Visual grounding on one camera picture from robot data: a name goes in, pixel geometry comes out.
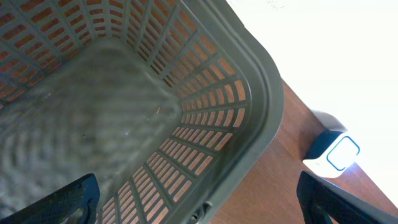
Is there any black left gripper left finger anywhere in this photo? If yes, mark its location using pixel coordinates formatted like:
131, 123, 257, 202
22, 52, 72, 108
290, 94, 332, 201
1, 173, 100, 224

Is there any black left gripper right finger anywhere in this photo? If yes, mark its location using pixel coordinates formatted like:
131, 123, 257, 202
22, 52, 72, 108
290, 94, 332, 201
297, 171, 397, 224

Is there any white barcode scanner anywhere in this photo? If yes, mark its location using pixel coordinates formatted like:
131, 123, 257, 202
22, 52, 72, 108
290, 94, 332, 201
303, 110, 361, 178

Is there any grey plastic basket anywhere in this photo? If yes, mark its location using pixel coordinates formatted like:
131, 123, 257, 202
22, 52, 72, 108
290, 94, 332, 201
1, 0, 284, 223

